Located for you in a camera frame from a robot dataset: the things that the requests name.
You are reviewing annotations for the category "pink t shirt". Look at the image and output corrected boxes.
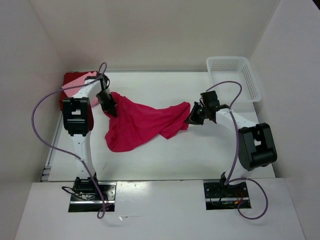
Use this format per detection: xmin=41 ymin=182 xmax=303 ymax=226
xmin=61 ymin=71 xmax=97 ymax=98

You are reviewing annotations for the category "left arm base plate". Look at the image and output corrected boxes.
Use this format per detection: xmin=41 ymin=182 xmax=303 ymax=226
xmin=68 ymin=182 xmax=117 ymax=213

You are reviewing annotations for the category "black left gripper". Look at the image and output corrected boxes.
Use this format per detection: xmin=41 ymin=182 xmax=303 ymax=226
xmin=95 ymin=90 xmax=117 ymax=117

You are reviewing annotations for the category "magenta t shirt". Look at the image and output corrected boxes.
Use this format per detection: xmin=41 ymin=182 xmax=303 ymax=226
xmin=104 ymin=92 xmax=191 ymax=153

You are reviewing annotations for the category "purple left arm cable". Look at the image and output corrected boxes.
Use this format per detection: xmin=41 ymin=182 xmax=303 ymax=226
xmin=31 ymin=62 xmax=116 ymax=220

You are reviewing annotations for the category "dark red t shirt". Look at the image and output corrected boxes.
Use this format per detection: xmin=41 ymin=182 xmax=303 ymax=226
xmin=59 ymin=71 xmax=88 ymax=111

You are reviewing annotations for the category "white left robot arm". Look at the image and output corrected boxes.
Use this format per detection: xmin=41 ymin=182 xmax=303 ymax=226
xmin=62 ymin=74 xmax=118 ymax=200

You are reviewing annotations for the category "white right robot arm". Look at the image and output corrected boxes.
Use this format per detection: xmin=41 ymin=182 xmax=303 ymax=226
xmin=185 ymin=90 xmax=278 ymax=197

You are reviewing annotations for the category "white plastic laundry basket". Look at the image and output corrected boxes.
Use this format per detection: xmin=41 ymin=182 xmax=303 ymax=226
xmin=206 ymin=56 xmax=262 ymax=104

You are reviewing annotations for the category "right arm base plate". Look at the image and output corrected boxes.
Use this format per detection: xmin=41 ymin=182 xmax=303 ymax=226
xmin=203 ymin=180 xmax=252 ymax=210

